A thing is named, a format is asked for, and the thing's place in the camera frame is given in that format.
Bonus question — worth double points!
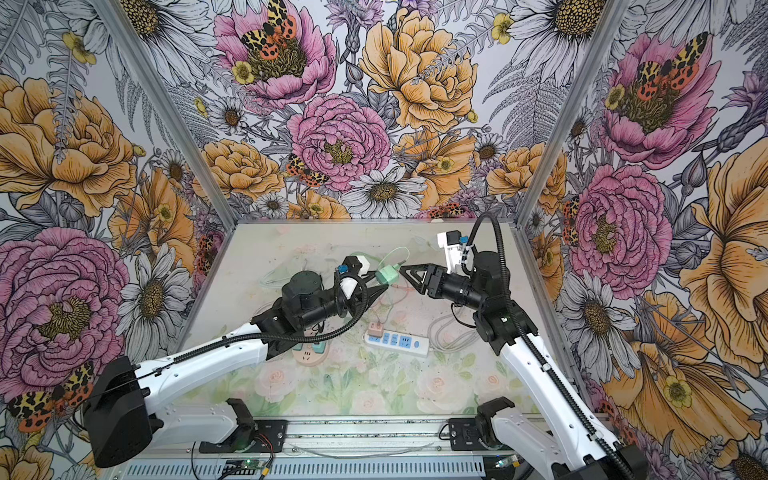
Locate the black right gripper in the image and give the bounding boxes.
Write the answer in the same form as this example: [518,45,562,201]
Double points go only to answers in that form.
[399,262,487,311]

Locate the green charger plug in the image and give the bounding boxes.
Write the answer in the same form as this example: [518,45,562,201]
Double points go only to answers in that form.
[375,265,399,285]

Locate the pink brown charger plug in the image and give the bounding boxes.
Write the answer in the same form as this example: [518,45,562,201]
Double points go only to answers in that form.
[367,323,385,339]

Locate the green multi-head charging cable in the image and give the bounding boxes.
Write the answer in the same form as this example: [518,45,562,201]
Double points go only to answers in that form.
[359,245,412,271]

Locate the white blue power strip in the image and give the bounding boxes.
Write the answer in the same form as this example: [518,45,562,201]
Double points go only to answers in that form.
[363,330,430,358]

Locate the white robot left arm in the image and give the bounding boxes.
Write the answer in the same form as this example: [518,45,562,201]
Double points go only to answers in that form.
[81,271,388,468]

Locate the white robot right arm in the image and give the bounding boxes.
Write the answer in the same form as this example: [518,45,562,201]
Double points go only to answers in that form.
[400,251,649,479]

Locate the round pink power socket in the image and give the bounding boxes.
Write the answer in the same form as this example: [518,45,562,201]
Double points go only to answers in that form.
[291,343,329,368]

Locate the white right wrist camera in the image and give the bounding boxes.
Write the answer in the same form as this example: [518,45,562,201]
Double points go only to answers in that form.
[437,230,470,274]

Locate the grey white coiled cable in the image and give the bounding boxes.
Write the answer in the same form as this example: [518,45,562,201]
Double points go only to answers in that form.
[428,311,481,354]

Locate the aluminium front rail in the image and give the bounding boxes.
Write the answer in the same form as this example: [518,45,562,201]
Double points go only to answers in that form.
[102,412,546,479]

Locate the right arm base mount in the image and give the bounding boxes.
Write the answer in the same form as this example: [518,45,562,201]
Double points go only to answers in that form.
[447,417,505,452]

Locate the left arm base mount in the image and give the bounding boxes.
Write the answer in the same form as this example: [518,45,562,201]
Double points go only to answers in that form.
[198,419,288,454]

